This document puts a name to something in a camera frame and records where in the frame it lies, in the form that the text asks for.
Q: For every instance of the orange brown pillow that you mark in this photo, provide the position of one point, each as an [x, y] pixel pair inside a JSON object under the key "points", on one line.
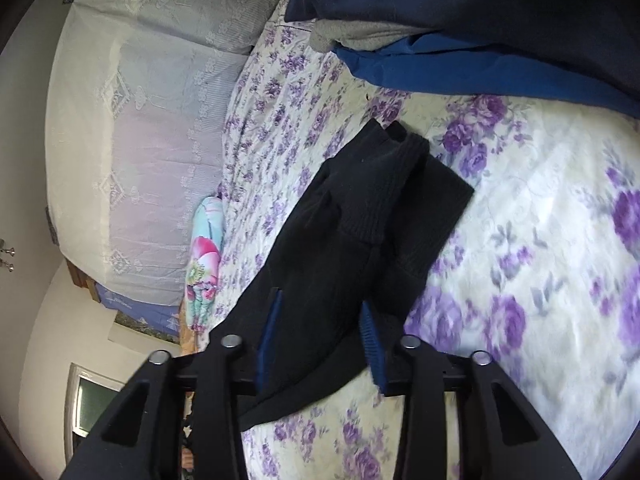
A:
{"points": [[190, 342]]}

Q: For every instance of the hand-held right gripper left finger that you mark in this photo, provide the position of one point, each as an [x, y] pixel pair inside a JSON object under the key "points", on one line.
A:
{"points": [[267, 350]]}

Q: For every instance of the metal wall hook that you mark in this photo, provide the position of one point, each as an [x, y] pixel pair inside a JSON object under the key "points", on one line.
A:
{"points": [[7, 255]]}

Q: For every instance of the folded floral blanket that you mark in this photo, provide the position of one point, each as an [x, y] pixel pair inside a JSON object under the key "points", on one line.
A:
{"points": [[205, 260]]}

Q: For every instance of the blue garment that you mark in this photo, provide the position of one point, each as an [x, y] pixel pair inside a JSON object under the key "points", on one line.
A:
{"points": [[450, 70]]}

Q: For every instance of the white framed window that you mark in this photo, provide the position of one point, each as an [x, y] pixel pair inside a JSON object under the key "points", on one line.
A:
{"points": [[92, 400]]}

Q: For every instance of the black pants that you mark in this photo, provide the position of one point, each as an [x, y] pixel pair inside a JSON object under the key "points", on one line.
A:
{"points": [[350, 220]]}

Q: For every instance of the blue printed cloth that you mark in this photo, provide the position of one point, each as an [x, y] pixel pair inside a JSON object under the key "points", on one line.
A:
{"points": [[130, 305]]}

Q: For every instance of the white lace cover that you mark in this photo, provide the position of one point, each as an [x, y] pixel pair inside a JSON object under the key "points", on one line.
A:
{"points": [[150, 110]]}

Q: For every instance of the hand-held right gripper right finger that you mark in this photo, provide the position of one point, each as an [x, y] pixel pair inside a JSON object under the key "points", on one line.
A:
{"points": [[375, 350]]}

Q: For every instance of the grey garment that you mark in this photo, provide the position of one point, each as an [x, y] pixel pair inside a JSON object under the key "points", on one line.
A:
{"points": [[360, 35]]}

